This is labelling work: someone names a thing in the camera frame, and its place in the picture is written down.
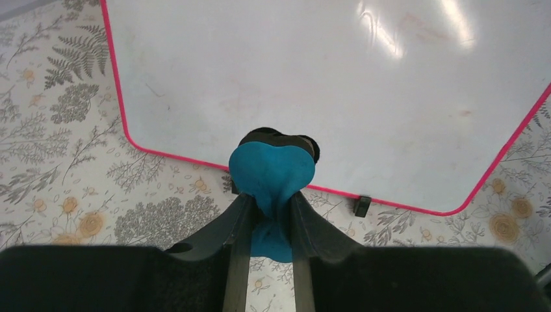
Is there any blue heart eraser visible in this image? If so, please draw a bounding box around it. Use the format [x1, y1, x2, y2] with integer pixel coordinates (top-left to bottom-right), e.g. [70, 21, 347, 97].
[229, 127, 320, 263]

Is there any pink framed whiteboard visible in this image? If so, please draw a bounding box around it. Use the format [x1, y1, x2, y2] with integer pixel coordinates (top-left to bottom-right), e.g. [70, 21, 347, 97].
[101, 1, 550, 216]

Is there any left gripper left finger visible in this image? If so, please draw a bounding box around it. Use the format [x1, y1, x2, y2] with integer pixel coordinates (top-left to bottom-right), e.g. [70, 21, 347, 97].
[166, 194, 257, 311]

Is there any floral patterned tablecloth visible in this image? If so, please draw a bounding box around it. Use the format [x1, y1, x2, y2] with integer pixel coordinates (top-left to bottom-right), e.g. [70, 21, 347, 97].
[1, 1, 550, 311]

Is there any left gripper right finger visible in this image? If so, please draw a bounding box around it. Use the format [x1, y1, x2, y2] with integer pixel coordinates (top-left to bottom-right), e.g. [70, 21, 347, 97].
[290, 192, 362, 311]

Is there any wire whiteboard stand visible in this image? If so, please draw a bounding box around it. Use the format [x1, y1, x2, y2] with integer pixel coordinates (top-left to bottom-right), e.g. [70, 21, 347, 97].
[353, 196, 372, 218]

